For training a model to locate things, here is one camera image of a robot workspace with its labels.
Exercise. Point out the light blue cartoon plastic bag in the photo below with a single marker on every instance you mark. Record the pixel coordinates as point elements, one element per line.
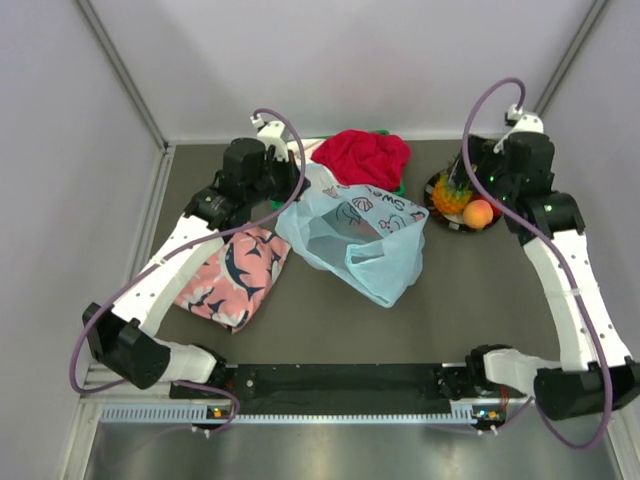
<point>370,238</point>

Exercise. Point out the orange peach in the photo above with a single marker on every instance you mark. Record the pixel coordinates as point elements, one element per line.
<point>478,214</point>

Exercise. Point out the black patterned plate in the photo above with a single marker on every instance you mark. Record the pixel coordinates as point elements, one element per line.
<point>454,222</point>

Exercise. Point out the white cloth in tray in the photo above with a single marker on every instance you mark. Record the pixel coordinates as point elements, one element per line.
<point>309,146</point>

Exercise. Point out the pink patterned cloth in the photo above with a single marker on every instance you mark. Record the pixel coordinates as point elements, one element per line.
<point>232,284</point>

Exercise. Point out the red crumpled cloth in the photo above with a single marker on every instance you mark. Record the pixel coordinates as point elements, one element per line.
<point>356,157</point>

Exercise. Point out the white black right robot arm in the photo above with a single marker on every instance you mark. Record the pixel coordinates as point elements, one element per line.
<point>595,371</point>

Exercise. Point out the plastic pineapple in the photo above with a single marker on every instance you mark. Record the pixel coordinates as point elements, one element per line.
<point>452,192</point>

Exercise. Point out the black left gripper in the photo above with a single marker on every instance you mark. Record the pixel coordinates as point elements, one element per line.
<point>292,175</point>

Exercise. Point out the green plastic tray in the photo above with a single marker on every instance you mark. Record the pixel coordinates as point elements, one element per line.
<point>400,191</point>

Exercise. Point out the red bell pepper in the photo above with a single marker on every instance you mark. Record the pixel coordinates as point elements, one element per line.
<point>497,212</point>

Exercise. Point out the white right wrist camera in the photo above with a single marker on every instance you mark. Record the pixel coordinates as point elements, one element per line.
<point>518,120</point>

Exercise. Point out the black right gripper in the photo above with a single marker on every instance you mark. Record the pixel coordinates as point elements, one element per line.
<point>481,153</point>

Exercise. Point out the slotted cable duct rail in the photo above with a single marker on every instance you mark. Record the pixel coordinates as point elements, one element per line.
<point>137,413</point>

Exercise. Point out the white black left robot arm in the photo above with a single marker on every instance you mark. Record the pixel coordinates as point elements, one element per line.
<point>121,334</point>

